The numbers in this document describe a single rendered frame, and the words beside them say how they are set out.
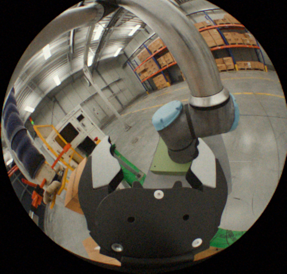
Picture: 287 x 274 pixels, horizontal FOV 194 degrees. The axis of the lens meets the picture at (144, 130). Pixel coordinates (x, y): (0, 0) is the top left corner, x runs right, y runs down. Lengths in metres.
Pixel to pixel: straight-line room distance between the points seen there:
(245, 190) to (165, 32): 1.42
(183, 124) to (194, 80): 0.15
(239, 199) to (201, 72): 1.27
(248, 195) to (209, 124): 1.19
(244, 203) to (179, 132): 1.22
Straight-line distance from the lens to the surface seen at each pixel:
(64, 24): 0.24
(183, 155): 0.42
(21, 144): 0.80
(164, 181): 0.52
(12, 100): 1.03
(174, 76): 8.62
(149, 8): 0.29
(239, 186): 1.32
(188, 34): 0.25
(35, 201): 0.58
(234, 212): 1.29
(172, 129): 0.31
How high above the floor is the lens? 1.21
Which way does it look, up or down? 27 degrees down
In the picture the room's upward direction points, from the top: 36 degrees counter-clockwise
